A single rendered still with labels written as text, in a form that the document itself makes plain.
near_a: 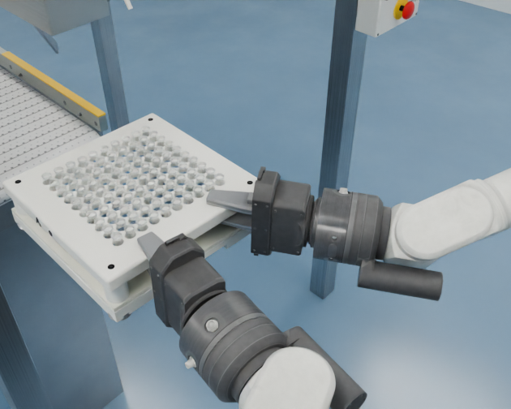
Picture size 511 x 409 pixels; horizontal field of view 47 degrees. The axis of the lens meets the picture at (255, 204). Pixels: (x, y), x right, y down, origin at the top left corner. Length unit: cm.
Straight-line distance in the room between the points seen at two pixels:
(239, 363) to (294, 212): 21
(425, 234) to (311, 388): 24
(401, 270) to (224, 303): 23
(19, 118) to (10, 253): 28
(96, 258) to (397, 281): 34
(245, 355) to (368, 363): 134
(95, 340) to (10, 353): 49
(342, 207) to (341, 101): 85
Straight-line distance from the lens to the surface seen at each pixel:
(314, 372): 53
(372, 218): 69
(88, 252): 70
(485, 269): 225
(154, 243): 68
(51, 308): 144
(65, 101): 117
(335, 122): 157
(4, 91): 129
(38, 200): 79
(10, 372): 118
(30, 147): 111
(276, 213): 70
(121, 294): 69
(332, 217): 69
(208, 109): 292
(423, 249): 68
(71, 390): 169
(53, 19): 96
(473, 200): 70
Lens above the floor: 154
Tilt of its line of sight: 41 degrees down
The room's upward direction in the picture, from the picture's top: straight up
